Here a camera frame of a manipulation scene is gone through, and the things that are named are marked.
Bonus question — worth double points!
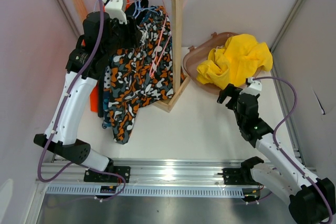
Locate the orange grey camouflage shorts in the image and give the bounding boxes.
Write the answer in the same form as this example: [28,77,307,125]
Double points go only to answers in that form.
[108,6,173,144]

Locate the blue patterned shorts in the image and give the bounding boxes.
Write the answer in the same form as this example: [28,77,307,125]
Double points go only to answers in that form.
[102,66,111,129]

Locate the translucent pink plastic basin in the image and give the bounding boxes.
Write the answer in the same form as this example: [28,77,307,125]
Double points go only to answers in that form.
[183,31,263,96]

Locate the aluminium mounting rail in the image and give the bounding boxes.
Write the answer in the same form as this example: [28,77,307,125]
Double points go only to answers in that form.
[35,159,322,189]

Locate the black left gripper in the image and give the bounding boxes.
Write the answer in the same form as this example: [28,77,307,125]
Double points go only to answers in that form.
[103,14,142,57]

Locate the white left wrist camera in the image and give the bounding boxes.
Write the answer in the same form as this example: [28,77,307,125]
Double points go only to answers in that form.
[102,0,127,25]

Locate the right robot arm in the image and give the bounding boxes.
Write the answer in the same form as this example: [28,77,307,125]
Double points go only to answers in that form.
[217,81,335,223]

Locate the dark navy shorts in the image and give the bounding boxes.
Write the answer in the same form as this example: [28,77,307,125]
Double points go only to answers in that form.
[97,0,149,118]

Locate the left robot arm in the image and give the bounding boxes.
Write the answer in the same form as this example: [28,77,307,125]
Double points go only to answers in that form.
[34,12,140,182]

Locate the bright orange shorts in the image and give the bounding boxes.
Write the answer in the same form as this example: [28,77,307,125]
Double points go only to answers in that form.
[81,0,131,113]

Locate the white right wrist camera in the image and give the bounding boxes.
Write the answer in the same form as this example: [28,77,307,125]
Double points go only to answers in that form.
[244,77,263,96]

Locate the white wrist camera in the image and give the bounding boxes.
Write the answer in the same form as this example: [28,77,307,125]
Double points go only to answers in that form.
[244,77,263,96]
[102,0,127,25]

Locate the grey slotted cable duct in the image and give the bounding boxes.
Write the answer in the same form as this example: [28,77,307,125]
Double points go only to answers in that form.
[46,184,245,198]

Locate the yellow shorts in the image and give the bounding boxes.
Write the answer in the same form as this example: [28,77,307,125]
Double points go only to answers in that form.
[196,34,273,89]

